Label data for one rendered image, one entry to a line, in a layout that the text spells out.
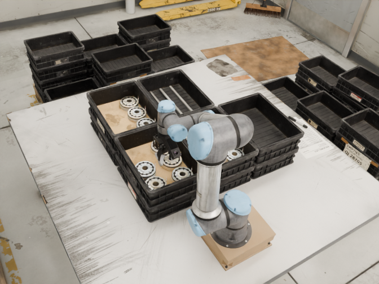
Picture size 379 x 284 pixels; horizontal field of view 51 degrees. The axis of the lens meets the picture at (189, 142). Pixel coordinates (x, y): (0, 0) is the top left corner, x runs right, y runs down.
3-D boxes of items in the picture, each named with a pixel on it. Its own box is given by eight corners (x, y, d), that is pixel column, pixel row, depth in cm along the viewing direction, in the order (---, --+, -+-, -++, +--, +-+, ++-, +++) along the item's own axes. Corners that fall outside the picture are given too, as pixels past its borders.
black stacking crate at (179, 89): (213, 121, 226) (215, 105, 218) (167, 136, 214) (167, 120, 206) (179, 84, 250) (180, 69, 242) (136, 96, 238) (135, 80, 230)
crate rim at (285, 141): (304, 136, 207) (305, 133, 206) (259, 154, 195) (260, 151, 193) (258, 94, 232) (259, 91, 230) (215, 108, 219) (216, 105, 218)
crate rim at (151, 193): (208, 174, 183) (208, 171, 181) (149, 198, 171) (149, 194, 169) (167, 123, 207) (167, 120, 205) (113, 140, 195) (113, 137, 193)
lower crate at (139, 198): (203, 202, 197) (206, 186, 189) (149, 225, 185) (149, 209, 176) (166, 151, 221) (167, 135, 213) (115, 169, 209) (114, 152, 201)
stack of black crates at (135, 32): (155, 56, 398) (156, 13, 367) (170, 70, 380) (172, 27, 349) (118, 65, 381) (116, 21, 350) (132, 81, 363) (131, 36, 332)
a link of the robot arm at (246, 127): (265, 109, 131) (207, 104, 177) (237, 116, 128) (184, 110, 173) (271, 142, 134) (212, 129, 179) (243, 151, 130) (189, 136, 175)
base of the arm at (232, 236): (254, 231, 176) (258, 219, 168) (230, 251, 169) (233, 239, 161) (230, 208, 183) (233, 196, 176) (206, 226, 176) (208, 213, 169)
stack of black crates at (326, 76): (343, 109, 356) (357, 77, 333) (319, 119, 343) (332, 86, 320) (311, 85, 380) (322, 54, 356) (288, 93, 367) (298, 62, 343)
